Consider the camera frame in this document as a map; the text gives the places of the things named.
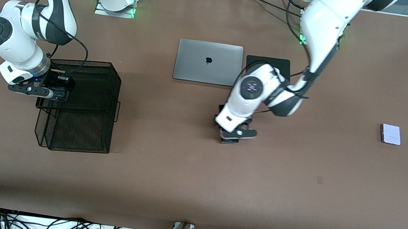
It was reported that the small black flip phone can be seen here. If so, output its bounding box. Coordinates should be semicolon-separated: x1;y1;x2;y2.
46;85;71;103

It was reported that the lavender flip phone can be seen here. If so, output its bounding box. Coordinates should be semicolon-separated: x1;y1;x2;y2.
379;123;403;146

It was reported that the black mouse pad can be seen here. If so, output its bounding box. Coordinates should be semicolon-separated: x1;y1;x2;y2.
244;54;294;83

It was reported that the black mesh two-tier tray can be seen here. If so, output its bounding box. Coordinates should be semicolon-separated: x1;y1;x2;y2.
30;54;126;158

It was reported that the silver closed laptop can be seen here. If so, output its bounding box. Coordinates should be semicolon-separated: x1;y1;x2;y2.
172;38;245;88

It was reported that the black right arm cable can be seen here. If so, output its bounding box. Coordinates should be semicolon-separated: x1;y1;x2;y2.
27;0;97;78

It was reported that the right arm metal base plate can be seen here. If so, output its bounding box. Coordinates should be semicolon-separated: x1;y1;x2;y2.
94;0;137;20

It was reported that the long black table cable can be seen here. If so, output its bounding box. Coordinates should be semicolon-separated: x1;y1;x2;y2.
235;0;307;17

